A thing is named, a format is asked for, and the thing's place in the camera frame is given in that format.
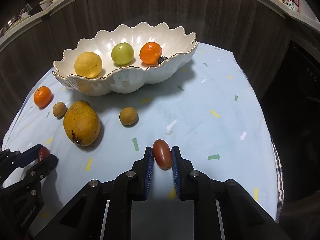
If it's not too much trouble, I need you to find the white kitchen countertop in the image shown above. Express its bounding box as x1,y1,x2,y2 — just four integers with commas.
1,0,319,50

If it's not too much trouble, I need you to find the white scalloped ceramic bowl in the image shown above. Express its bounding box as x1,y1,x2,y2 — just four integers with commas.
53,22,199,96

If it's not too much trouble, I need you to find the yellow lemon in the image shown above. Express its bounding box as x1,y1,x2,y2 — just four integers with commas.
74,51,103,79

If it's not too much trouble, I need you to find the red grape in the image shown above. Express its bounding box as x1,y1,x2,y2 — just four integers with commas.
37,146,50,162
152,139,172,170

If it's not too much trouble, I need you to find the plaid cloth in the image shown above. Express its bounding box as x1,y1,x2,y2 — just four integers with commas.
271,142,286,207

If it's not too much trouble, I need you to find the yellow mango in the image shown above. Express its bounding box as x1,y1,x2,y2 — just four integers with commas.
63,100,101,146

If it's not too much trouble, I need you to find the green round fruit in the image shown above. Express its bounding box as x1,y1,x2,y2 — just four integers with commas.
111,42,135,66

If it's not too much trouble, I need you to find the light blue patterned tablecloth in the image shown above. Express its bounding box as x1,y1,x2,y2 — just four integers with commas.
3,43,278,235

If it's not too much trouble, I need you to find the large orange tangerine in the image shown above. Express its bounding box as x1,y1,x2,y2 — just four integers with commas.
34,86,52,108

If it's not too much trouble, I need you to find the brown longan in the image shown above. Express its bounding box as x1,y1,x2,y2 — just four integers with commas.
53,102,67,119
119,107,138,126

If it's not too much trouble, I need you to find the small orange tangerine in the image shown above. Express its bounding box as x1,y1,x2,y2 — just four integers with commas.
139,42,162,65

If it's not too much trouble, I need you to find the oil bottle white label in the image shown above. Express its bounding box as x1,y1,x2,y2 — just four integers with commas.
282,0,299,12

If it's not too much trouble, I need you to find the dark blueberry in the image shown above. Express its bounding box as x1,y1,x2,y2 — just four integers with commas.
157,56,168,64

